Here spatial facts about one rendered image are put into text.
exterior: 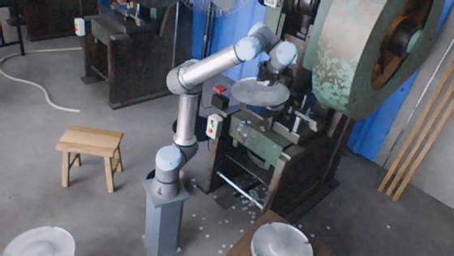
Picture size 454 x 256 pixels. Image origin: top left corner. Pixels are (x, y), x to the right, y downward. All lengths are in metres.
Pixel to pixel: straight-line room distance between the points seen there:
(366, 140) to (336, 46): 1.91
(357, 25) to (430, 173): 2.02
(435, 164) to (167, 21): 2.49
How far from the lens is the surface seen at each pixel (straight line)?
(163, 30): 3.23
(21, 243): 1.84
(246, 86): 1.67
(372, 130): 3.17
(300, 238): 1.82
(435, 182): 3.20
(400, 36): 1.66
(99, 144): 2.28
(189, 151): 1.73
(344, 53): 1.38
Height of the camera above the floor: 1.71
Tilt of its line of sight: 33 degrees down
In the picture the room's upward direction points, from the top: 11 degrees clockwise
